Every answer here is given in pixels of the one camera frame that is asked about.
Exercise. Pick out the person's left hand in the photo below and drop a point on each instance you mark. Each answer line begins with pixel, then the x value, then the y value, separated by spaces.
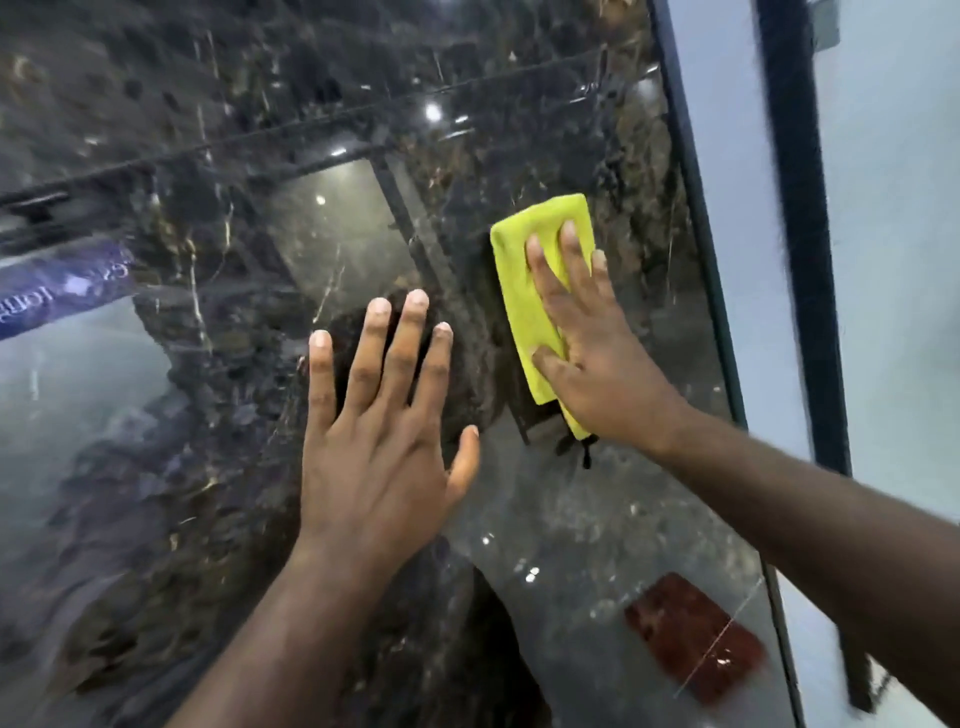
pixel 367 472

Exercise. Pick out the person's right hand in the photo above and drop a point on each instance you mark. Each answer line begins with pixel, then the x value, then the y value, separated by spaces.
pixel 607 375

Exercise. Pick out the person's left little finger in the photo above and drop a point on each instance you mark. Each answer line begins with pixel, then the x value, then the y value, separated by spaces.
pixel 322 382

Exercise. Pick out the person's right thumb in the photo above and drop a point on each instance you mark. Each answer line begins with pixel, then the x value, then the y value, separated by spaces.
pixel 551 367

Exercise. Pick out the person's left middle finger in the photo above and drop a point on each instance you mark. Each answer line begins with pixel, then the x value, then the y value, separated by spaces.
pixel 403 349

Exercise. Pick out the person's right middle finger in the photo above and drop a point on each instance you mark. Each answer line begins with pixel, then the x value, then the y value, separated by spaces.
pixel 577 262

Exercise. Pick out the person's left thumb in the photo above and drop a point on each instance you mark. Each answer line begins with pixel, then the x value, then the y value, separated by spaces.
pixel 465 461

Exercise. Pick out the yellow microfibre cleaning cloth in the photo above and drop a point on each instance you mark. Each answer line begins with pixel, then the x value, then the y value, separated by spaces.
pixel 525 292

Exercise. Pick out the person's right forearm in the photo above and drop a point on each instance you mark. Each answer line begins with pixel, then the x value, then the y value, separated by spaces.
pixel 810 525

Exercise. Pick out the person's left forearm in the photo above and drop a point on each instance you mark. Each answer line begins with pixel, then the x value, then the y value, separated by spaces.
pixel 277 645

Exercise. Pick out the thin black edge strip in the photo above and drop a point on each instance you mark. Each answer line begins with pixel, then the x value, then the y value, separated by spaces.
pixel 701 247

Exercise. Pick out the black vertical frame post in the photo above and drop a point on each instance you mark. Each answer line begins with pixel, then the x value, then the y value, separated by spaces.
pixel 806 262

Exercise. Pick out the grey metal bracket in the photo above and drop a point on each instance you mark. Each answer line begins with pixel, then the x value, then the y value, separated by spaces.
pixel 824 21

